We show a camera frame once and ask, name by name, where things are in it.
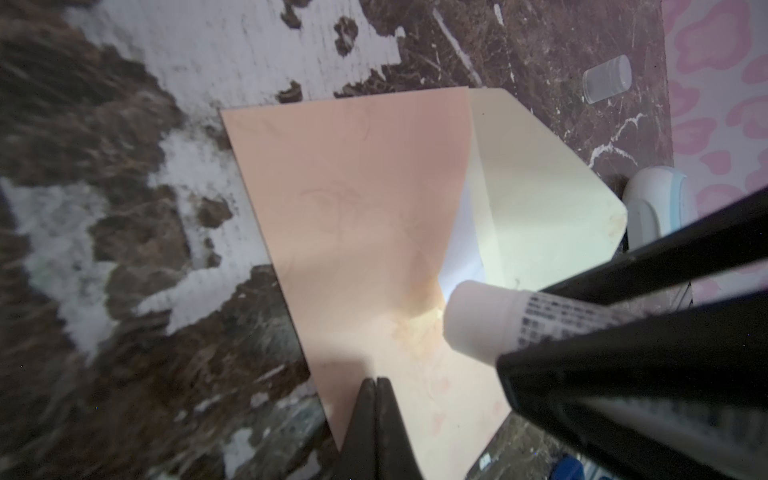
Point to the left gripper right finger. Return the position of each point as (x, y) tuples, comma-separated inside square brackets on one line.
[(395, 458)]

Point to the green bordered floral letter paper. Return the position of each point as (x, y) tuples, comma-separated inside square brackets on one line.
[(462, 260)]

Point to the pink envelope with cream flap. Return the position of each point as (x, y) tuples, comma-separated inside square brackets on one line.
[(356, 199)]

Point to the white glue stick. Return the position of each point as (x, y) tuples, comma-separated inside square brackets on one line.
[(485, 322)]

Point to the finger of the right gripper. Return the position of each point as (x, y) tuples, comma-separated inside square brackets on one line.
[(677, 396), (729, 238)]

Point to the blue black clip tool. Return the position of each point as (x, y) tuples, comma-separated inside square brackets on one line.
[(568, 468)]

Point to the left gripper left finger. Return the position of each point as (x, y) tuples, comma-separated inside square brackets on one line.
[(358, 458)]

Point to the clear glue stick cap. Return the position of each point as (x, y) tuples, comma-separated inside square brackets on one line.
[(608, 79)]

